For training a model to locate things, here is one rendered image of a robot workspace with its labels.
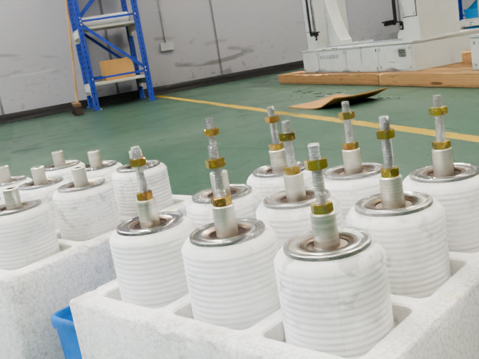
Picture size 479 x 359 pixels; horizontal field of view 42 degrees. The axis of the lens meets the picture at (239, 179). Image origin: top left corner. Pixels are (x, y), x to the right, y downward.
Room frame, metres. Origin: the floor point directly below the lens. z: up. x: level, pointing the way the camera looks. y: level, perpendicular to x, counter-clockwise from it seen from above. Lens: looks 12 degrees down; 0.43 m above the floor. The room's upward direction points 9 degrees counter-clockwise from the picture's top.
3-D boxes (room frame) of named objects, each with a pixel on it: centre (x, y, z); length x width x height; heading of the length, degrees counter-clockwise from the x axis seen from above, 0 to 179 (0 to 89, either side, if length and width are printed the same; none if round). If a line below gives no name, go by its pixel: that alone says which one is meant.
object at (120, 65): (6.58, 1.05, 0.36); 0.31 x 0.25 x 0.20; 107
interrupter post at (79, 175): (0.98, 0.25, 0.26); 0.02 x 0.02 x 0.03
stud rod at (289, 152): (0.68, -0.06, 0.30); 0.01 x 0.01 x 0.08
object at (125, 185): (1.07, 0.17, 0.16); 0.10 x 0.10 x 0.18
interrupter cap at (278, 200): (0.68, -0.06, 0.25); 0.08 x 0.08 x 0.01
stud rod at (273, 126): (0.85, -0.06, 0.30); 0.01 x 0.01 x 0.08
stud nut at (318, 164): (0.51, -0.07, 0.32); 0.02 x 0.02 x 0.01; 7
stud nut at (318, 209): (0.51, -0.07, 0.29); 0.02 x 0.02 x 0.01; 7
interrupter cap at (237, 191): (0.76, 0.02, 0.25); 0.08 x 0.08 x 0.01
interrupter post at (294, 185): (0.68, -0.06, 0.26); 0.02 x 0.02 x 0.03
